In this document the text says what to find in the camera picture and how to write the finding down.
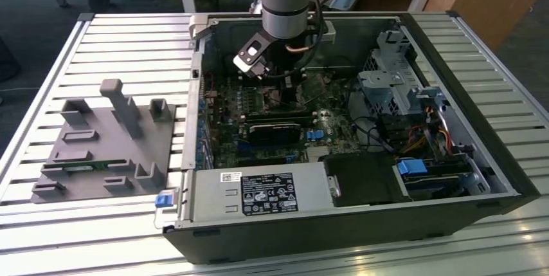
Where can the black air shroud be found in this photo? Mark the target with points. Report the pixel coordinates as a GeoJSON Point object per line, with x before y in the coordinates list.
{"type": "Point", "coordinates": [364, 176]}

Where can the silver heatsink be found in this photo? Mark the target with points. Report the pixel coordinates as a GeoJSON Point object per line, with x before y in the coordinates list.
{"type": "Point", "coordinates": [317, 154]}

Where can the silver drive cage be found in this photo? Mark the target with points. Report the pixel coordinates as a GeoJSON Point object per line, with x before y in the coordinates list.
{"type": "Point", "coordinates": [381, 79]}

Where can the blue case latch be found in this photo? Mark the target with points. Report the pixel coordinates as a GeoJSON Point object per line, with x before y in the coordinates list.
{"type": "Point", "coordinates": [166, 200]}

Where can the silver metal clip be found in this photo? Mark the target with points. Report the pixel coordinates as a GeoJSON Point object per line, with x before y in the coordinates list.
{"type": "Point", "coordinates": [333, 186]}

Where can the black PC case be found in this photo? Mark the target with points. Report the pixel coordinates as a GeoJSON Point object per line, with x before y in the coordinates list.
{"type": "Point", "coordinates": [300, 240]}

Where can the CPU socket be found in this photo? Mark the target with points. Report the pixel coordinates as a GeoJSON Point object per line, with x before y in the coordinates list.
{"type": "Point", "coordinates": [267, 99]}

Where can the black graphics card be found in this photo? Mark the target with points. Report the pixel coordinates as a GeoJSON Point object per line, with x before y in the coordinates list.
{"type": "Point", "coordinates": [275, 132]}

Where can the silver power supply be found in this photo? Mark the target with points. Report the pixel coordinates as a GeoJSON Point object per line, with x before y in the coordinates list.
{"type": "Point", "coordinates": [215, 192]}

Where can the green motherboard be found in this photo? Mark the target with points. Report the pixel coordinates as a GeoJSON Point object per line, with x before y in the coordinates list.
{"type": "Point", "coordinates": [339, 125]}

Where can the green RAM stick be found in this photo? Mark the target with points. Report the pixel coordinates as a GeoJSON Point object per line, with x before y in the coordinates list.
{"type": "Point", "coordinates": [99, 164]}

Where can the wooden cabinet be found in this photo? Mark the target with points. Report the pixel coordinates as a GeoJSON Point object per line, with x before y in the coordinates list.
{"type": "Point", "coordinates": [493, 2]}

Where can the grey parts rack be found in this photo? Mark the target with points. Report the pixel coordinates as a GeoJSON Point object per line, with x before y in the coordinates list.
{"type": "Point", "coordinates": [111, 160]}

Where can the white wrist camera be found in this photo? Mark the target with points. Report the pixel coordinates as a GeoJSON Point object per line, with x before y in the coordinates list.
{"type": "Point", "coordinates": [252, 54]}

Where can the blue board connector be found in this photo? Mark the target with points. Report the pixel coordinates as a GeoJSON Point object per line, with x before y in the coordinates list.
{"type": "Point", "coordinates": [315, 135]}

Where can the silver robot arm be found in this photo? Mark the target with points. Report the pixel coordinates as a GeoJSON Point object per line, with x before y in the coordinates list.
{"type": "Point", "coordinates": [285, 5]}

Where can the black RAM stick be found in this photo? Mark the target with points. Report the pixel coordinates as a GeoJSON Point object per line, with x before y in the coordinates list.
{"type": "Point", "coordinates": [275, 115]}

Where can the blue disk carrier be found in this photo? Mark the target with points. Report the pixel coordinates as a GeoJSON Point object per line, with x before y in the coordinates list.
{"type": "Point", "coordinates": [412, 167]}

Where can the metal locking lever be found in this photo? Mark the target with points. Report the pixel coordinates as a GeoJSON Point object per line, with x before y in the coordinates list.
{"type": "Point", "coordinates": [313, 97]}

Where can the CPU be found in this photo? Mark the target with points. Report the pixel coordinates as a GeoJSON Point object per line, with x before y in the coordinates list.
{"type": "Point", "coordinates": [275, 101]}

